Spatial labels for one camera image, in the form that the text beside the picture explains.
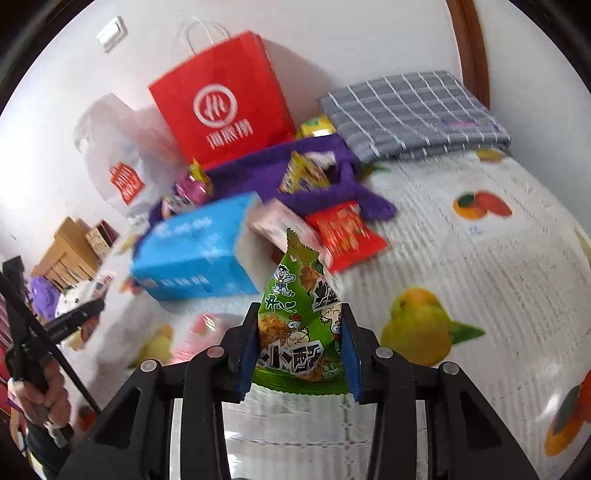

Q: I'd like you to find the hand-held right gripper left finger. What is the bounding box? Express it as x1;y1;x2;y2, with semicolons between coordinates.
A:
55;302;260;480

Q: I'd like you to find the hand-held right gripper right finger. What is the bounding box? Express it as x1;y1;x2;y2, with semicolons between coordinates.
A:
339;302;541;480

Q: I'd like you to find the light pink peach snack packet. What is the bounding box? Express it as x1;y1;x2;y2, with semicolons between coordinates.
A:
173;311;232;365

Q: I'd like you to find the green snack packet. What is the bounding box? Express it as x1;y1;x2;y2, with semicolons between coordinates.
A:
252;228;358;395

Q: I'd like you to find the red snack packet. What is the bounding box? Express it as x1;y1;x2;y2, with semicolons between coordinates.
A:
305;200;389;275

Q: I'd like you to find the pink white wrapper packet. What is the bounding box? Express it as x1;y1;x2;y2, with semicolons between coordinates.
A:
247;198;333;273

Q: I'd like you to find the large pink yellow snack packet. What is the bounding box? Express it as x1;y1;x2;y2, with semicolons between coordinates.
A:
175;159;214;204

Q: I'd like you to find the purple towel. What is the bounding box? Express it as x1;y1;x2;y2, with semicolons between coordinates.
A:
148;134;398;227

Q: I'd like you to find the yellow triangular snack packet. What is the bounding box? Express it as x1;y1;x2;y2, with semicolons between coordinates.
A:
279;152;332;195

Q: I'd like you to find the person's left forearm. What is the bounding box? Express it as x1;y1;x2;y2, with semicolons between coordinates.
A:
11;425;77;480

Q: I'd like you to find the person's left hand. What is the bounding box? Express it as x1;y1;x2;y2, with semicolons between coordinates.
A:
10;355;74;432

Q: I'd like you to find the white black flower pillow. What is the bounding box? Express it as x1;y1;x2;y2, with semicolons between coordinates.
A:
55;279;100;319

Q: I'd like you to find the purple cloth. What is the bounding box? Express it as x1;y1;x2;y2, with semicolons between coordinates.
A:
30;277;63;319

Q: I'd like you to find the wooden headboard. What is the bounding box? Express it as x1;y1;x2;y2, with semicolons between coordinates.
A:
31;217;105;291

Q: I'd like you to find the blue tissue pack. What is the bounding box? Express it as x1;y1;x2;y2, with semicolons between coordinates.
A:
129;191;264;301

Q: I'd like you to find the fruit print tablecloth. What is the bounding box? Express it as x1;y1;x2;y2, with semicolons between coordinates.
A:
69;148;591;480

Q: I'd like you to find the white plastic shopping bag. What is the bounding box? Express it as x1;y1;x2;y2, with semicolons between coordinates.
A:
71;92;185;217

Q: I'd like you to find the yellow green packet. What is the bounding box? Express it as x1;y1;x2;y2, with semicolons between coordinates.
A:
295;115;338;139

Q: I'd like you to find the red paper bag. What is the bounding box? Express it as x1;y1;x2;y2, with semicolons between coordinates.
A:
148;18;297;171

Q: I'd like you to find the grey checked folded cloth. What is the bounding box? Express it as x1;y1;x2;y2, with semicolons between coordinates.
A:
318;70;512;163

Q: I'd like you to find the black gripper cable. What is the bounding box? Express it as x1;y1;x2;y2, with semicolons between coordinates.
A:
0;270;102;414

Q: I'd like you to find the white wall light switch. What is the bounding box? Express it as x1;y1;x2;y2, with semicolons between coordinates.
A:
96;16;127;52

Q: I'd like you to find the brown wooden door frame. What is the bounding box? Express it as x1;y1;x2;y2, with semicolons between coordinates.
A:
445;0;490;109

